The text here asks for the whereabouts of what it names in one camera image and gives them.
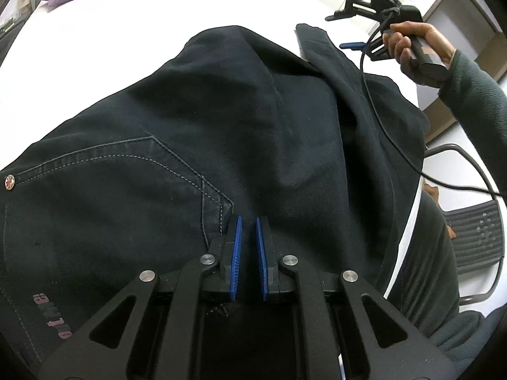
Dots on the person's right hand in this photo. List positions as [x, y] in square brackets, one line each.
[399, 47]

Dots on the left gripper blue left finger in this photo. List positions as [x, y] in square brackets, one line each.
[233, 244]

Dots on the right forearm green sleeve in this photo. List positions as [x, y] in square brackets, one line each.
[479, 105]

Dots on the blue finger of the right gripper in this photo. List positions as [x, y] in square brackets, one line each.
[352, 46]

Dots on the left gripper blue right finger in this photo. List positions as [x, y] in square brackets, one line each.
[265, 255]

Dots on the black denim pants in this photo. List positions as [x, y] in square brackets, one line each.
[147, 177]

